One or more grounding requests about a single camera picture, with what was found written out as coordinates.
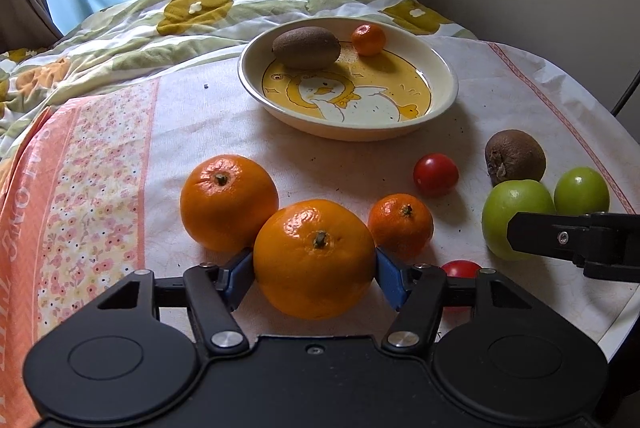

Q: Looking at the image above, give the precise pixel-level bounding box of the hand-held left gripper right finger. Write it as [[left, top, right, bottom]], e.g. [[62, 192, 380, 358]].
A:
[[375, 247, 533, 356]]

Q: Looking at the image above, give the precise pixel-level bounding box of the small mandarin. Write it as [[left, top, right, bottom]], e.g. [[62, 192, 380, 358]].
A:
[[368, 193, 435, 261]]

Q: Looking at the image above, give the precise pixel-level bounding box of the black metal rod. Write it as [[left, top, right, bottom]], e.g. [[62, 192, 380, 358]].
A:
[[610, 71, 640, 116]]

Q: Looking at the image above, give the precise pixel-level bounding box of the tiny mandarin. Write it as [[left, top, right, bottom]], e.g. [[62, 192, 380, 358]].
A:
[[351, 24, 387, 57]]

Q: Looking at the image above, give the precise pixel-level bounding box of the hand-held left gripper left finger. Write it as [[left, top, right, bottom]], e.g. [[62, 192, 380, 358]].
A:
[[95, 248, 256, 357]]

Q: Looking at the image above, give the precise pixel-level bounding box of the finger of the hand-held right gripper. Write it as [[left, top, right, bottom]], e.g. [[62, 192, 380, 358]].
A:
[[506, 210, 640, 282]]

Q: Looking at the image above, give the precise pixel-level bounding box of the brown kiwi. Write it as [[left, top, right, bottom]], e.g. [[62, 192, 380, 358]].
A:
[[484, 129, 547, 187], [272, 26, 342, 70]]

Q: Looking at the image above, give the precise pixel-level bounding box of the large orange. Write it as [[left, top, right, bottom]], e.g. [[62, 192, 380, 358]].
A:
[[180, 154, 280, 253], [253, 199, 377, 320]]

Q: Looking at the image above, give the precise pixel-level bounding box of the small green apple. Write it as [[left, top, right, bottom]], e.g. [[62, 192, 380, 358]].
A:
[[553, 167, 611, 216]]

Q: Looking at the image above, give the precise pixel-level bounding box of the large green apple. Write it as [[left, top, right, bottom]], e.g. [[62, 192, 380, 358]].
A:
[[481, 179, 557, 261]]

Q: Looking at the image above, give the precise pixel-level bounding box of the cream bowl with duck print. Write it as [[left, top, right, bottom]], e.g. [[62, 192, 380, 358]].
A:
[[237, 15, 459, 142]]

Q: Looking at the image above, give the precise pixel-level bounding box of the white tablecloth with pink border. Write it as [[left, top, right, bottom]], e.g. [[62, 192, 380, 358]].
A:
[[0, 16, 640, 428]]

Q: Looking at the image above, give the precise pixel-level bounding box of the striped floral blanket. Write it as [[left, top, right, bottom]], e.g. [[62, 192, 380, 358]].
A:
[[0, 0, 478, 189]]

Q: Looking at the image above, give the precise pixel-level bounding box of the red cherry tomato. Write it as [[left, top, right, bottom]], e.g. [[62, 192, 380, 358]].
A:
[[413, 153, 460, 197], [441, 259, 483, 313]]

